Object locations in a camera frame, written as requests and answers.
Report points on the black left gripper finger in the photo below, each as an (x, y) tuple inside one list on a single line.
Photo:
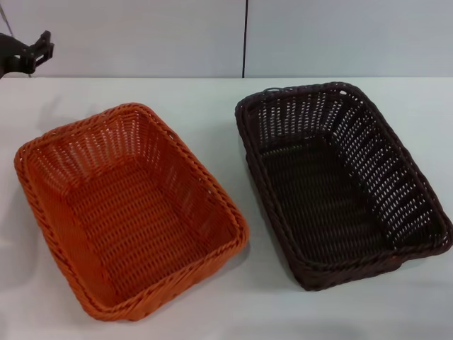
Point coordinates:
[(41, 40), (44, 55)]

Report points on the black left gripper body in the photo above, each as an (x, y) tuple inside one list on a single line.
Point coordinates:
[(19, 58)]

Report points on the orange woven plastic basket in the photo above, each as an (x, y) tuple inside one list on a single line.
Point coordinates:
[(141, 212)]

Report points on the dark brown woven plastic basket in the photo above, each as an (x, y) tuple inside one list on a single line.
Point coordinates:
[(318, 198)]

